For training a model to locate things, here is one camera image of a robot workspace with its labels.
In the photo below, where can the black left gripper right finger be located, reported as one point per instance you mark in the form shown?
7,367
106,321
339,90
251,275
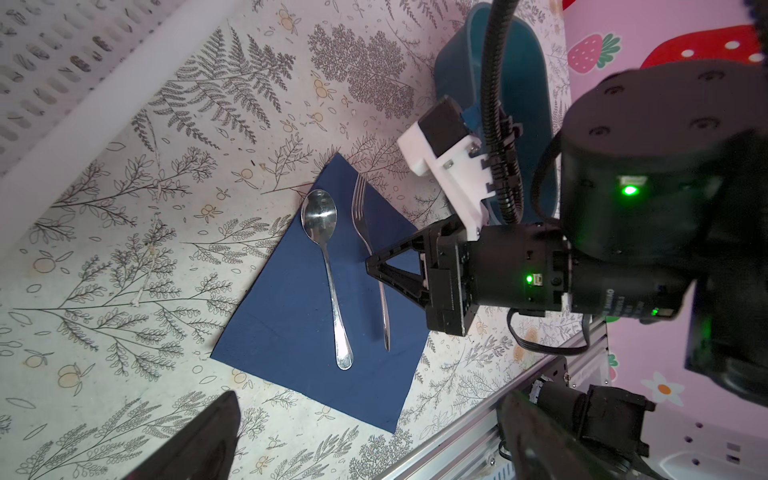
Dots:
539,448

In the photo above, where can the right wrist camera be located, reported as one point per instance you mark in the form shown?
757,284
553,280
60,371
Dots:
440,144

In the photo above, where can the dark blue paper napkin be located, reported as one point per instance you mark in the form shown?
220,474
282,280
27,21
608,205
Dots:
282,330

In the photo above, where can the white perforated plastic basket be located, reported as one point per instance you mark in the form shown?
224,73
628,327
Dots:
73,73

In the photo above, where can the teal plastic tray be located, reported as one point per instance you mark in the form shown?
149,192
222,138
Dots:
524,89

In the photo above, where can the silver fork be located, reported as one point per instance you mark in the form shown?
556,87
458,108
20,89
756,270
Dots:
361,227

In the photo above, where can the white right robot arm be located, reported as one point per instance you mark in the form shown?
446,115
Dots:
655,186

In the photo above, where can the silver spoon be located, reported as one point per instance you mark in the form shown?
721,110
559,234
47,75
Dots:
319,216

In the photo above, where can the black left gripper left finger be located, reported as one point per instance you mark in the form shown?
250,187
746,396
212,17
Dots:
204,449

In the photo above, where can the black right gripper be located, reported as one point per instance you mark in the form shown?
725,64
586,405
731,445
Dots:
529,269

